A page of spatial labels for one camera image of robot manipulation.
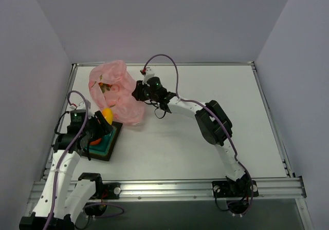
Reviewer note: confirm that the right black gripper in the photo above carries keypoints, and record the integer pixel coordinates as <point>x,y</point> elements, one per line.
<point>139,91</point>

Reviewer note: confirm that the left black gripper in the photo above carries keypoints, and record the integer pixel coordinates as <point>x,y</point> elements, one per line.
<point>96,127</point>

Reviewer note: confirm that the fake yellow lemon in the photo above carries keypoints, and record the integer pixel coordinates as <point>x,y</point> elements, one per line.
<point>108,115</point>

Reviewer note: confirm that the fake orange fruit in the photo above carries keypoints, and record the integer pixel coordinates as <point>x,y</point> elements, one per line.
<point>95,142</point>

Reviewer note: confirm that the pink plastic bag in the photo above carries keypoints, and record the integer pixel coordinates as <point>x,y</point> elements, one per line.
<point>119,99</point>

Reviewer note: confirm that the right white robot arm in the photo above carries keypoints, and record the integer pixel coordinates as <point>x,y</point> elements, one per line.
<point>214,124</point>

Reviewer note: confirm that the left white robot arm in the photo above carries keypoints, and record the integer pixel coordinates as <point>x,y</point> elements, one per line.
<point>56,207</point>

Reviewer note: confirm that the fake fruit in bag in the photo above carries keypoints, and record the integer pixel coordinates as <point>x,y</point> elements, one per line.
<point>104,87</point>

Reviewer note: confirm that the teal square plate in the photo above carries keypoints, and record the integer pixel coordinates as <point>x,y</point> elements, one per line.
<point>104,150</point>

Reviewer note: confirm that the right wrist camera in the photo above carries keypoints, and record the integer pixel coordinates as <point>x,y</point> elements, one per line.
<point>147,74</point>

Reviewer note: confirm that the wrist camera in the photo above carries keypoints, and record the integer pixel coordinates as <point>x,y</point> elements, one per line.
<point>79,112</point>
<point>147,74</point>

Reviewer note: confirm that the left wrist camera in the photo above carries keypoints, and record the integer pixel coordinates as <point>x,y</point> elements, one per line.
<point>79,112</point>

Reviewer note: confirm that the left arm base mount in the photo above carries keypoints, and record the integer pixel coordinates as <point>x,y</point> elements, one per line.
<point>103,193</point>

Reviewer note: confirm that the back aluminium rail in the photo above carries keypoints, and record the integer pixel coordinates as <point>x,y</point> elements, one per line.
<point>93,64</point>

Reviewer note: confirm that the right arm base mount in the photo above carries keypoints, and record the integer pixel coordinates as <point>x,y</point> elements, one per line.
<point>239,195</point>

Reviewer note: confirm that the right side aluminium rail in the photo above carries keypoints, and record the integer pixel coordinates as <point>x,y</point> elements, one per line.
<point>277,136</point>

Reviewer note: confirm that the front aluminium rail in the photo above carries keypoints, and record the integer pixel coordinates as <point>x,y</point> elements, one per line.
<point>202,189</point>

